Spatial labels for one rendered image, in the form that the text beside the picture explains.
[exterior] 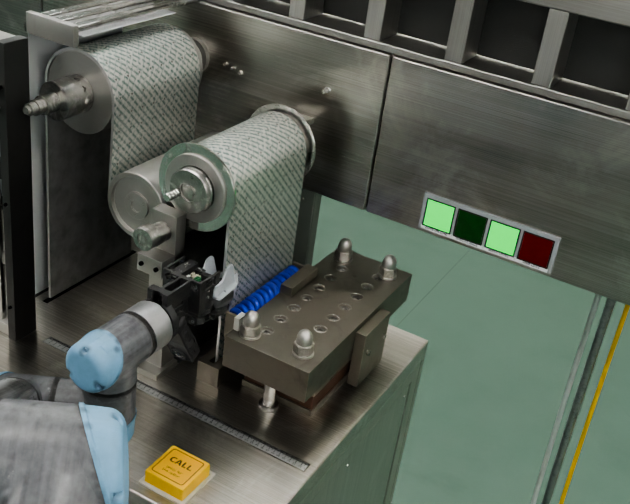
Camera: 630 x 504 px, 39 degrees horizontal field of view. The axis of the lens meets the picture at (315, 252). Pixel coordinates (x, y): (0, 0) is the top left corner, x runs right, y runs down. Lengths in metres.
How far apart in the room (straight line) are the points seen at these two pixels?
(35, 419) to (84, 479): 0.08
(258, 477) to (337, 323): 0.30
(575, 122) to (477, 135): 0.17
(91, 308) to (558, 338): 2.29
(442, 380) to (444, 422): 0.23
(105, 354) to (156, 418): 0.29
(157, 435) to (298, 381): 0.24
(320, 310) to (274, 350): 0.15
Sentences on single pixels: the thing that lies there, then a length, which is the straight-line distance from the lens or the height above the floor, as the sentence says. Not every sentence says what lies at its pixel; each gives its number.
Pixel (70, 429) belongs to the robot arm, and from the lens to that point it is 0.92.
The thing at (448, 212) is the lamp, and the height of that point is 1.20.
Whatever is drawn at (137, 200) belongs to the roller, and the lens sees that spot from 1.53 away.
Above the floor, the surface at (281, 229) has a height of 1.13.
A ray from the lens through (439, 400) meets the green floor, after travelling 3.15.
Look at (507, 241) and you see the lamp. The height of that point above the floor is 1.18.
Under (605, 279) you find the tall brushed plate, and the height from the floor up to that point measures 1.17.
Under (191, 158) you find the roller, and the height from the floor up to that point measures 1.30.
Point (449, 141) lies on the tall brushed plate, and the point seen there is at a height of 1.32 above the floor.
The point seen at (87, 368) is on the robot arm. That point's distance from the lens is 1.25.
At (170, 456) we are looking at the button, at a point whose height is 0.92.
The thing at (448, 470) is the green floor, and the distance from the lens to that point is 2.89.
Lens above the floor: 1.87
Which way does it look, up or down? 29 degrees down
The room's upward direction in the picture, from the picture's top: 8 degrees clockwise
